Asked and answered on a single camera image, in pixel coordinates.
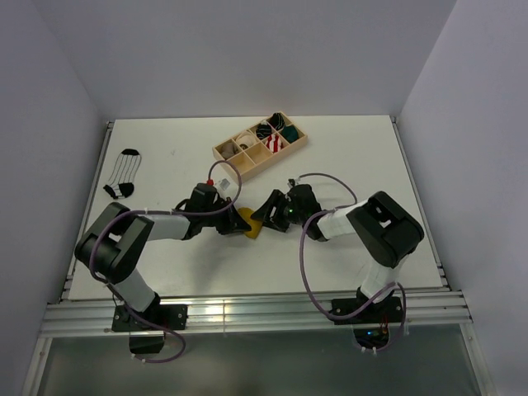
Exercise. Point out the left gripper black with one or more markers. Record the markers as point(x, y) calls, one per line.
point(233, 223)

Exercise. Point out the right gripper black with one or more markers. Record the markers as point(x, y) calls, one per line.
point(277, 199)

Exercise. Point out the yellow sock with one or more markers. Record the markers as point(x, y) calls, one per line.
point(255, 225)

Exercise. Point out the white black striped sock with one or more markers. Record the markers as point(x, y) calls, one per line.
point(120, 184)

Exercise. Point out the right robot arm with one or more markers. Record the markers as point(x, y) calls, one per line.
point(388, 232)

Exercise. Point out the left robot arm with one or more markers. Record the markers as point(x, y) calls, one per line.
point(113, 245)

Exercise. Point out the beige rolled sock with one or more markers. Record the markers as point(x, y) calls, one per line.
point(228, 150)

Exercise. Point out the wooden compartment tray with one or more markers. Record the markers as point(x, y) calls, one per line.
point(257, 159)

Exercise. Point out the red white striped rolled sock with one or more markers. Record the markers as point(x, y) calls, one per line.
point(274, 143)

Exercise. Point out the cream rolled sock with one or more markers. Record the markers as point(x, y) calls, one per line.
point(246, 140)

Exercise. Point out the dark green rolled sock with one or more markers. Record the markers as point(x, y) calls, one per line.
point(290, 134)

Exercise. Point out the black white rolled sock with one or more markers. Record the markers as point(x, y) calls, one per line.
point(263, 131)

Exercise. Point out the black striped rolled sock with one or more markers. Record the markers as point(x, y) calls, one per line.
point(277, 121)

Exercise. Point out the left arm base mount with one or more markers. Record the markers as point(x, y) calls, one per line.
point(149, 331)

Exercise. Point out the aluminium frame rail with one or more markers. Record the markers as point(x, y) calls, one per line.
point(246, 314)

